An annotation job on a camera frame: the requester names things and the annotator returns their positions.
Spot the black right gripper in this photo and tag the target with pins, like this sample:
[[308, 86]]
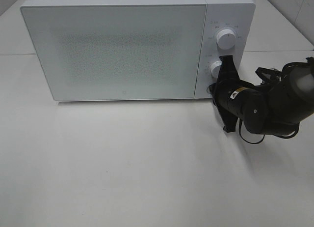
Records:
[[235, 99]]

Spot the white timer knob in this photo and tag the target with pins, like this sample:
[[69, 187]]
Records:
[[215, 68]]

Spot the white microwave door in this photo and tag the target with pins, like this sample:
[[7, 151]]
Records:
[[96, 53]]

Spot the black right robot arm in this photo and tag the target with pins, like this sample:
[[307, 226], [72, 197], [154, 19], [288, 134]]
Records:
[[275, 107]]

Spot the upper white power knob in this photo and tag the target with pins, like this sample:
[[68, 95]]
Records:
[[225, 38]]

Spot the white microwave oven body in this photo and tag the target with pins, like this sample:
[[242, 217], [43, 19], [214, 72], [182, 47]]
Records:
[[234, 14]]

